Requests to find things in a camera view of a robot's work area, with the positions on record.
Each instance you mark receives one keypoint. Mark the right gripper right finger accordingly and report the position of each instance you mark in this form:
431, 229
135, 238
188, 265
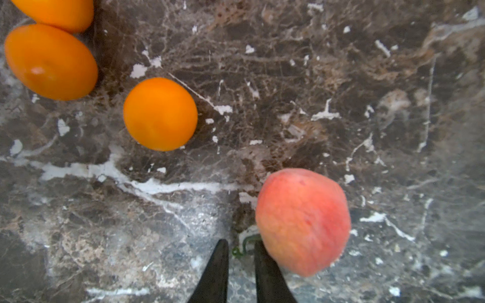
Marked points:
270, 283

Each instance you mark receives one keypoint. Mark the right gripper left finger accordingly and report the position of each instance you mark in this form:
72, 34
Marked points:
213, 285

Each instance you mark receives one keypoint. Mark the pink peach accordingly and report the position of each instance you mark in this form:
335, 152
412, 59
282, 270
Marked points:
303, 220

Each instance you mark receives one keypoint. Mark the orange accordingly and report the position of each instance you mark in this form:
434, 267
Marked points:
50, 62
73, 16
160, 114

